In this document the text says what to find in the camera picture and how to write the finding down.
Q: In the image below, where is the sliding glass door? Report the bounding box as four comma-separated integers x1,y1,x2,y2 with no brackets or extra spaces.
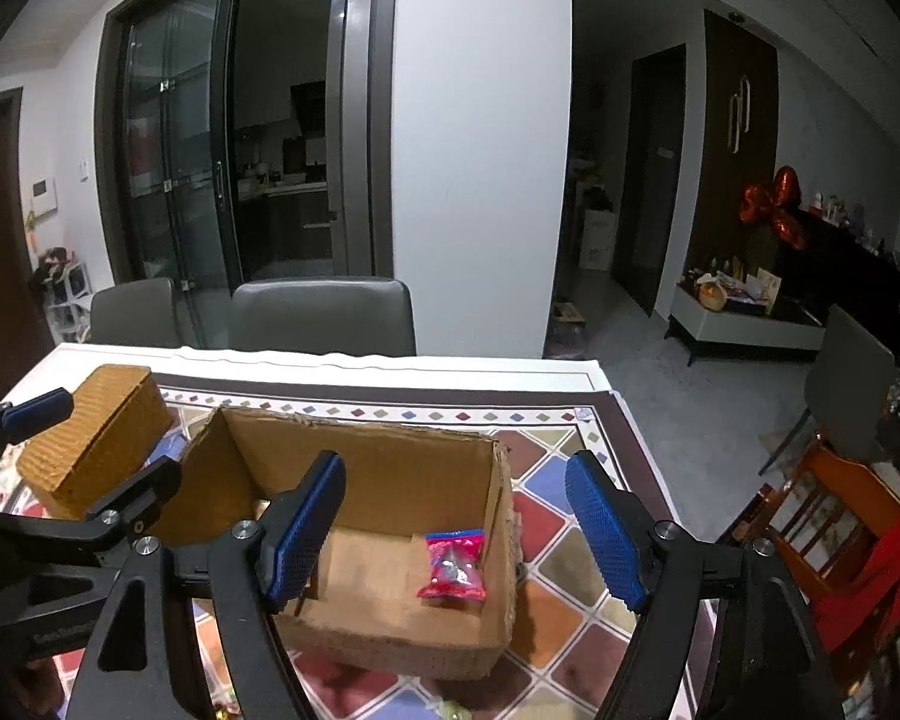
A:
94,0,242,293

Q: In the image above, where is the large printed cardboard box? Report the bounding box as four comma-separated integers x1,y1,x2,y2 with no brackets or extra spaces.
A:
161,403,522,680

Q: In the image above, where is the woven straw basket box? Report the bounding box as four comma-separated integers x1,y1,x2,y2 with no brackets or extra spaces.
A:
16,364,172,522

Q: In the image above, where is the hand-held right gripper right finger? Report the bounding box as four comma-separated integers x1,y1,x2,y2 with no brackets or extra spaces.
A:
566,450,848,720

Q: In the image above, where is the orange wooden chair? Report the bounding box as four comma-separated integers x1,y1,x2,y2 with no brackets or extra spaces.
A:
716,431,900,720

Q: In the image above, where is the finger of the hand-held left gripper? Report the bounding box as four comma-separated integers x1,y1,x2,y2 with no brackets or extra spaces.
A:
0,456,183,565
0,388,74,466

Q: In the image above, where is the white box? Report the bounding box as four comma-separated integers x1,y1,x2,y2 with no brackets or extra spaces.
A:
579,206,617,272

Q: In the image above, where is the grey padded chair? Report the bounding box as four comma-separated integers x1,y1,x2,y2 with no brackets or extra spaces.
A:
757,304,897,477
227,277,417,357
88,277,185,348

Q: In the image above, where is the shoe rack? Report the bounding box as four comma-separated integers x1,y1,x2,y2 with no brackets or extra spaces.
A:
30,244,95,346

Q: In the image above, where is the pink snack packet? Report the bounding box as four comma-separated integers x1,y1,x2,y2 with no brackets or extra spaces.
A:
416,529,488,602

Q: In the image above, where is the dark sideboard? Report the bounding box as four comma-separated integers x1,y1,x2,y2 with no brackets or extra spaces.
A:
776,206,900,331

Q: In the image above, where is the dark cabinet with long handles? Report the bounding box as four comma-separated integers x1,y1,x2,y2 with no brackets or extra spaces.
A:
701,9,781,271

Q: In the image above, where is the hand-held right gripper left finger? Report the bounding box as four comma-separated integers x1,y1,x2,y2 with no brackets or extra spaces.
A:
64,450,346,720

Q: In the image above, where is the red cloth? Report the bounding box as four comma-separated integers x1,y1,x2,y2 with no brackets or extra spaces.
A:
814,499,900,653

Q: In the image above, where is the red bow foil balloon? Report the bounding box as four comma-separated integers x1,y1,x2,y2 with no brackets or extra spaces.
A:
739,165,809,252

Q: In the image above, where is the silver refrigerator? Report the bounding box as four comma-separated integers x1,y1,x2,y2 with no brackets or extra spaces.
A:
324,0,376,278

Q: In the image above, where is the white low table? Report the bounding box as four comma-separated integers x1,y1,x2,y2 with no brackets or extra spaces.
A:
664,281,830,368

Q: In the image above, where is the brown wooden door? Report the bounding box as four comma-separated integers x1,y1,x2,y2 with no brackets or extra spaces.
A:
0,86,53,398

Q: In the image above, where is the dark interior door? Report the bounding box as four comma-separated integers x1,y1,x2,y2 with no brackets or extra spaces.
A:
611,43,687,316

